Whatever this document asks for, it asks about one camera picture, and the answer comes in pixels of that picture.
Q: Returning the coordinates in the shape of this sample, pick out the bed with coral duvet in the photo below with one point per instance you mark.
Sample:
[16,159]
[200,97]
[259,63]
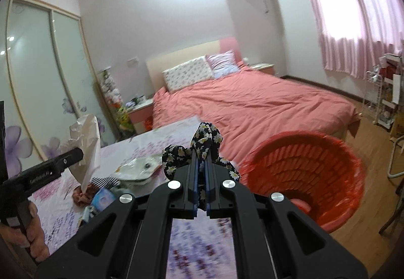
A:
[248,106]

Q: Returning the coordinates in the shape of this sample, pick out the brown red wrapper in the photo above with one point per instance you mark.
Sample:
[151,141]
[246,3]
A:
[83,199]

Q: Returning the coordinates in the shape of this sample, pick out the white tissue paper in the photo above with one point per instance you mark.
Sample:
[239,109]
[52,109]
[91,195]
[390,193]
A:
[85,135]

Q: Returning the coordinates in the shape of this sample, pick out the red plastic laundry basket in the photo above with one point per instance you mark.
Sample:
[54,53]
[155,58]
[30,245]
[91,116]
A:
[317,171]

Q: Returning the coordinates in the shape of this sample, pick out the silver foil plastic bag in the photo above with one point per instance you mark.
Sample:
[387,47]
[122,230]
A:
[138,169]

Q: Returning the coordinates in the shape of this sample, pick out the cluttered desk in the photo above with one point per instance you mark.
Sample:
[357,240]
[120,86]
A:
[391,100]

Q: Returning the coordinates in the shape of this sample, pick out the person's left hand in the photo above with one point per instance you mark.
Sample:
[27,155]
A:
[32,239]

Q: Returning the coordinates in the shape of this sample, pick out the blue tissue packet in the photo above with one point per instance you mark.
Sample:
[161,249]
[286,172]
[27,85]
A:
[102,199]

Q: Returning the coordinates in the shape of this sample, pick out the right pink nightstand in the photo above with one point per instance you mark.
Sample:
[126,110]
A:
[264,68]

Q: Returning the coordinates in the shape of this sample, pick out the left pink nightstand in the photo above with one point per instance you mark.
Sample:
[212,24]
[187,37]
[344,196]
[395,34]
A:
[139,114]

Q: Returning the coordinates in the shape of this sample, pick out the glass sliding wardrobe door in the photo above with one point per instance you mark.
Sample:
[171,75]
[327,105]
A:
[47,82]

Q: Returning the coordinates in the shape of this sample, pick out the black floral fabric scrunchie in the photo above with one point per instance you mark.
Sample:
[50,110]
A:
[206,141]

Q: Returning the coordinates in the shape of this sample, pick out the hanging plush toy stack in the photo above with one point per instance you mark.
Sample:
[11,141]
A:
[114,100]

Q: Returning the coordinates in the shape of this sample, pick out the pink window curtain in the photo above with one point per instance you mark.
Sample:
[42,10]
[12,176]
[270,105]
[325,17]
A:
[353,34]

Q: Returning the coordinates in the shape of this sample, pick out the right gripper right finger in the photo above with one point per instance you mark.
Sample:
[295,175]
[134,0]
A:
[272,237]

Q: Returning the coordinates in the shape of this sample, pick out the pink nightstand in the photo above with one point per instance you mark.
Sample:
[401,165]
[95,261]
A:
[264,68]
[139,114]

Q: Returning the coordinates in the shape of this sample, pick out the striped pink pillow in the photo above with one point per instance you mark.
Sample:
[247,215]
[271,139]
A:
[223,64]

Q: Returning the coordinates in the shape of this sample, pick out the white wire rack cart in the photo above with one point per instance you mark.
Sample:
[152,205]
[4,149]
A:
[372,105]

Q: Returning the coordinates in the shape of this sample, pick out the floral white pillow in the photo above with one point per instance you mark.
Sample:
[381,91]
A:
[187,74]

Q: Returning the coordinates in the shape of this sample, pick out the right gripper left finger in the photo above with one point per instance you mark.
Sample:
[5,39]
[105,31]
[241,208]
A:
[130,238]

